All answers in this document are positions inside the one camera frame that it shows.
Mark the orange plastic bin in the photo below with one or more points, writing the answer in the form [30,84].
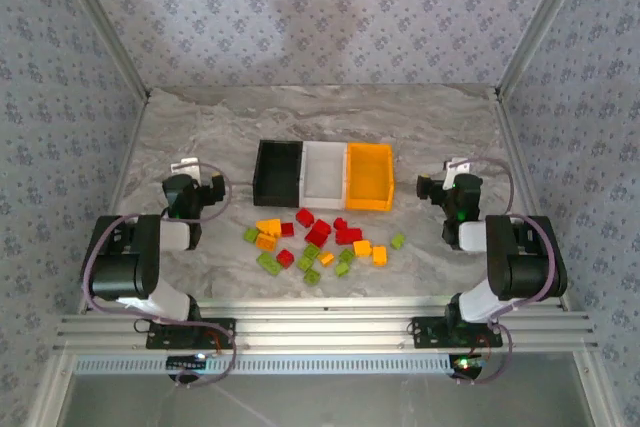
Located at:
[369,177]

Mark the white plastic bin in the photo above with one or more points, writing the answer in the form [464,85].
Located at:
[324,177]

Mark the small red lego brick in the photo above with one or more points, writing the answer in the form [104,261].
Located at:
[287,229]
[340,223]

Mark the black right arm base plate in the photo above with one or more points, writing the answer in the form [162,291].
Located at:
[430,334]

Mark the right circuit board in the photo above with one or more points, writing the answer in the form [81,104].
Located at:
[467,363]

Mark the yellow lego brick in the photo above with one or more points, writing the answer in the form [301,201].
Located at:
[379,255]
[274,227]

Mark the aluminium mounting rail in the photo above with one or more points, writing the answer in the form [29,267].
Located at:
[325,327]

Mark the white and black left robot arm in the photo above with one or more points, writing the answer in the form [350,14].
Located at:
[125,267]

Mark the large red lego brick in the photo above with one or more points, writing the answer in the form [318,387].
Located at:
[318,233]

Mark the aluminium frame post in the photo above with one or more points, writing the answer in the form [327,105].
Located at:
[103,22]
[542,22]

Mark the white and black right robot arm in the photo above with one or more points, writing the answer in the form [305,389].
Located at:
[525,267]

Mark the aluminium side rail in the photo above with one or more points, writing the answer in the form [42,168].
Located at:
[129,157]
[520,157]

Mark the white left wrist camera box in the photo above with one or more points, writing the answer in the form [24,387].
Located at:
[185,165]

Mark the left circuit board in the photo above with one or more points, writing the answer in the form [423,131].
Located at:
[187,361]

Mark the black plastic bin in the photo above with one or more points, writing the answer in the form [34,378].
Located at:
[277,174]

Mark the large green lego brick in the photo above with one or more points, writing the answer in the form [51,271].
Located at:
[269,263]

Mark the small orange lego brick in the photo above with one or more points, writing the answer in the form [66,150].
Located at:
[326,259]

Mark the circuit board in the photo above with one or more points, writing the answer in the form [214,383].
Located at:
[187,361]
[467,363]

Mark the yellow wedge lego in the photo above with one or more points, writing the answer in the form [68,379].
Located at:
[262,224]

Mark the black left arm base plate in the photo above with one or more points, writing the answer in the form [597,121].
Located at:
[220,334]

